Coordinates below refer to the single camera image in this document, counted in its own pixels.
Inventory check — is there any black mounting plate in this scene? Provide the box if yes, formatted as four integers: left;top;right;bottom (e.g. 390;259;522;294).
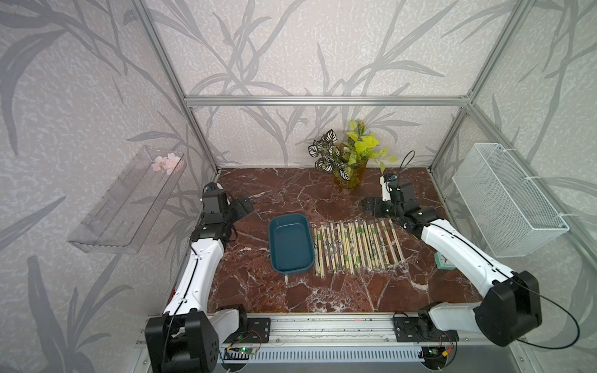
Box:
226;317;272;344
392;313;460;345

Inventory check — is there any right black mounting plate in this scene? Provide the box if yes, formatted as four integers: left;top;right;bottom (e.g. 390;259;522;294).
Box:
392;313;460;345

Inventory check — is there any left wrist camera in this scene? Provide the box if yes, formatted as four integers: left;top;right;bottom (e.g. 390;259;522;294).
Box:
201;182;229;214

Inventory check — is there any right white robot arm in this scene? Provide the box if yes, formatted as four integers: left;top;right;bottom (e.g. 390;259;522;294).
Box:
363;174;543;347

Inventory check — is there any chopstick pair fourteenth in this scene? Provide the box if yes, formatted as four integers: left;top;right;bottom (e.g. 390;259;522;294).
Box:
321;225;334;273

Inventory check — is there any chopstick pair thirteenth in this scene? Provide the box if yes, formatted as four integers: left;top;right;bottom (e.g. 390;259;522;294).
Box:
328;222;337;273

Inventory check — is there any teal storage box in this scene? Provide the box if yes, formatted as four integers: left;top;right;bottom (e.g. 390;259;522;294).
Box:
268;213;315;276

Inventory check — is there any chopstick pair sixteenth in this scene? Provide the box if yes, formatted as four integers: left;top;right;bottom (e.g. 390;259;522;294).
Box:
312;227;320;276

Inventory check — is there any aluminium frame post right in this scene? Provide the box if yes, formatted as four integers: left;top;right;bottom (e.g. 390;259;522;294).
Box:
428;0;535;173

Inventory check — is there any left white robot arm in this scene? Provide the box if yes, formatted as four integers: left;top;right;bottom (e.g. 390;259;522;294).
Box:
145;190;253;372

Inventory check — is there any white wire mesh basket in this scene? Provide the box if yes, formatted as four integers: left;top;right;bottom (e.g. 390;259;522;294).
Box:
452;143;569;257

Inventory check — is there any left circuit board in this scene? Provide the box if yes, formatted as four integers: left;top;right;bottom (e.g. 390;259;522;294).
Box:
224;345;261;361

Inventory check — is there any pink artificial flower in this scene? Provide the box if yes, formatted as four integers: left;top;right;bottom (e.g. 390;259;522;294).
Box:
151;152;183;175

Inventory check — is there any aluminium frame post left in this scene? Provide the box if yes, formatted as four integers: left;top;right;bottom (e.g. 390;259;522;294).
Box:
132;0;219;173

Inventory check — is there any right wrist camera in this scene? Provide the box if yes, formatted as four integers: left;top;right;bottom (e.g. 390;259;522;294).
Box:
379;173;400;203

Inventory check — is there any chopstick pair fifteenth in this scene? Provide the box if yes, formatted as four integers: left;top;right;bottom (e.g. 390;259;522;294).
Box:
317;227;326;278

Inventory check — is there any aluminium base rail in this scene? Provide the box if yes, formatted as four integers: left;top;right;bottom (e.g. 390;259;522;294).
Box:
134;313;528;349

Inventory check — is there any circuit board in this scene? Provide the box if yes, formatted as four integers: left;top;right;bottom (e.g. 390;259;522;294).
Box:
224;345;261;361
419;347;458;371

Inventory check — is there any aluminium frame crossbar back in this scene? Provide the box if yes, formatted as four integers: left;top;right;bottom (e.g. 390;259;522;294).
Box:
184;96;468;107

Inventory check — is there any aluminium frame post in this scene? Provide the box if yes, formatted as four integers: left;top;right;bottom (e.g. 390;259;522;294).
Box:
132;0;219;173
428;0;535;173

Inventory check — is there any amber glass vase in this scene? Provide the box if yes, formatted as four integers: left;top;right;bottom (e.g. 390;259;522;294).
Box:
332;161;367;189

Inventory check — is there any right circuit board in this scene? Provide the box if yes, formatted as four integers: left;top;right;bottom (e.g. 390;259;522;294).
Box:
419;347;458;371

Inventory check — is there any clear acrylic wall shelf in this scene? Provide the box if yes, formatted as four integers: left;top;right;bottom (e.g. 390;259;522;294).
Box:
67;145;187;254

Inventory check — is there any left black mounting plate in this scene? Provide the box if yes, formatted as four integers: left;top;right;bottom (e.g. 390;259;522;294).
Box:
226;317;272;344

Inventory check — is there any green artificial plant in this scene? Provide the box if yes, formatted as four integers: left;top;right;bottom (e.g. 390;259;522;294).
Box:
308;120;397;174

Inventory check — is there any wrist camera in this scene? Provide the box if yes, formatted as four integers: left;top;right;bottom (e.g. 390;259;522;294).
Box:
201;182;229;214
379;173;400;203

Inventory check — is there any small green square clock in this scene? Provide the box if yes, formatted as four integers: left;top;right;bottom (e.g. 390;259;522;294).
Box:
435;252;456;270

